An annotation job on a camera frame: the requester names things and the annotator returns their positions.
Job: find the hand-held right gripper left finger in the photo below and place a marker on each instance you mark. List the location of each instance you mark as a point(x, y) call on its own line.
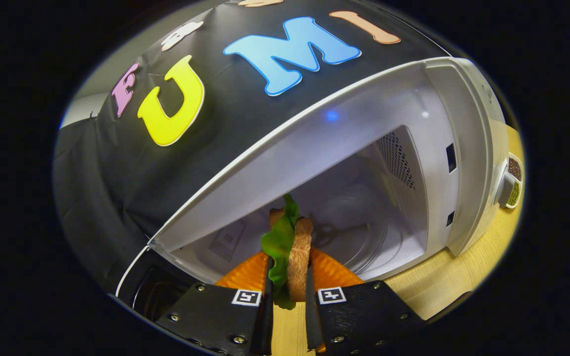
point(268, 326)

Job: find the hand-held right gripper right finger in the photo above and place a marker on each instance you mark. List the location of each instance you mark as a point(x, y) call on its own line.
point(313, 326)

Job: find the bread and lettuce sandwich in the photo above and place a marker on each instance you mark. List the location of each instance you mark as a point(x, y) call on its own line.
point(299, 262)

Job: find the white microwave oven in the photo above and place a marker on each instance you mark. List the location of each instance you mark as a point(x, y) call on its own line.
point(344, 128)

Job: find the white divided dish of beans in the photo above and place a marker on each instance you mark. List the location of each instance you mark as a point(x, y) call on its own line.
point(514, 178)

